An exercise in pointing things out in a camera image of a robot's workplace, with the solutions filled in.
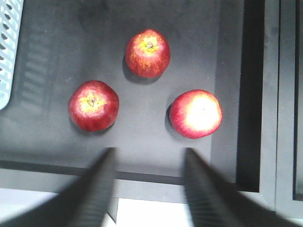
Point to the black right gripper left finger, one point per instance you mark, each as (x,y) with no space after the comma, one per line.
(83,203)

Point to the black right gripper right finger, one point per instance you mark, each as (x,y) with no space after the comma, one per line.
(213,202)

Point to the dark red apple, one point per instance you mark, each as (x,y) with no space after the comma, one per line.
(147,54)
(93,106)

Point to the light blue plastic basket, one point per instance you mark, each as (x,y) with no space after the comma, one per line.
(10,21)

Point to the red apple yellow top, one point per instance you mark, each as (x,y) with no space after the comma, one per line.
(195,114)

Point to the black produce stand frame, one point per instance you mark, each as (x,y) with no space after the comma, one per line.
(241,51)

